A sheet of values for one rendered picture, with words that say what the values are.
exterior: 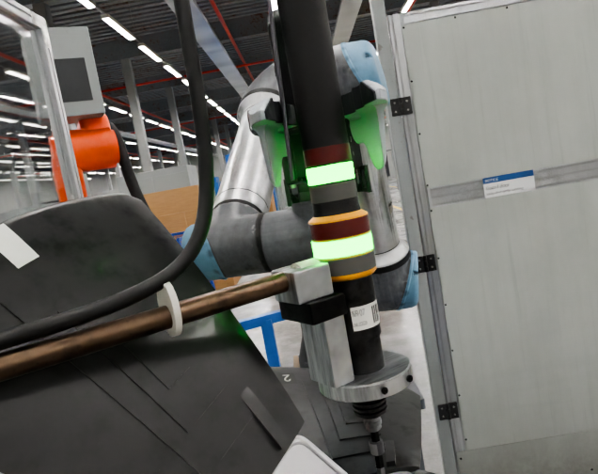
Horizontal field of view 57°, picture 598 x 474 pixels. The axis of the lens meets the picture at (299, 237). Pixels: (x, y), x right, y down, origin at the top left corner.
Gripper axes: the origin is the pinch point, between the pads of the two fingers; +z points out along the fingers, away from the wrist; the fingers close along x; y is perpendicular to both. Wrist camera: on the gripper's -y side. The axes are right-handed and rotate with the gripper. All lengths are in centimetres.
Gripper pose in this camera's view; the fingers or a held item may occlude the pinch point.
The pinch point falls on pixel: (317, 95)
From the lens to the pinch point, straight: 37.0
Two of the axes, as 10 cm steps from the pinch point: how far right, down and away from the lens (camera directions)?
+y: 1.7, 9.8, 1.0
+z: -0.1, 1.0, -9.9
